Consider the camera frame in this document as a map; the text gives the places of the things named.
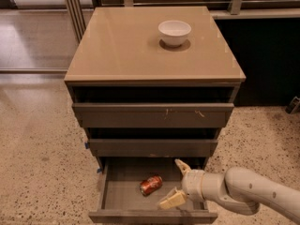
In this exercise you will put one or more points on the grey middle drawer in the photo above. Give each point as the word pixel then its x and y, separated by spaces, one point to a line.
pixel 153 148

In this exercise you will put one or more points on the red coke can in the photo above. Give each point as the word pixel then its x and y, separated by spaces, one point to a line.
pixel 150 185

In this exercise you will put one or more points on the grey drawer cabinet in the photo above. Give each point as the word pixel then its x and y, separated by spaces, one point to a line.
pixel 122 59

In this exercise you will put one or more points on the grey open bottom drawer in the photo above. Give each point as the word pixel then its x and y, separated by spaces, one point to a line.
pixel 121 201

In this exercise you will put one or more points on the grey top drawer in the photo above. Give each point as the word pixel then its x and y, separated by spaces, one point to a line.
pixel 157 115

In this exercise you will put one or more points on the white ceramic bowl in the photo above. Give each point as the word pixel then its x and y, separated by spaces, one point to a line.
pixel 174 33

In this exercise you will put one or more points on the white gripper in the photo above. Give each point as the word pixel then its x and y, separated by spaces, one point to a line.
pixel 192 184

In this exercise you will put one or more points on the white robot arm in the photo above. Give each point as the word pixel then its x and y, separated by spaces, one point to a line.
pixel 238 190

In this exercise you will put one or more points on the dark object on floor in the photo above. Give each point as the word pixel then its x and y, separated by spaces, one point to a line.
pixel 294 105

